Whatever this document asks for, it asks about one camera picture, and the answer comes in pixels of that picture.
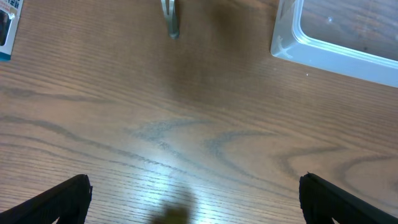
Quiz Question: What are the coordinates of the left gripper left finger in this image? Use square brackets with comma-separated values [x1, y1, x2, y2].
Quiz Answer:
[1, 174, 93, 224]

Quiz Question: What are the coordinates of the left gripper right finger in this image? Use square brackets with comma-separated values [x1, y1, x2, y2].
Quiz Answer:
[299, 173, 397, 224]

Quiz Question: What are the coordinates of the clear plastic container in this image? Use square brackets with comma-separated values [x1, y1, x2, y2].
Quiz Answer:
[271, 0, 397, 87]

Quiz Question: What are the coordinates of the blue white product box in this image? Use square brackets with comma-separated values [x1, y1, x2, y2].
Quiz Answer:
[0, 0, 24, 61]

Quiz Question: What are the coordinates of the metal fork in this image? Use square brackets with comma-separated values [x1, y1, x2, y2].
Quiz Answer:
[161, 0, 180, 40]

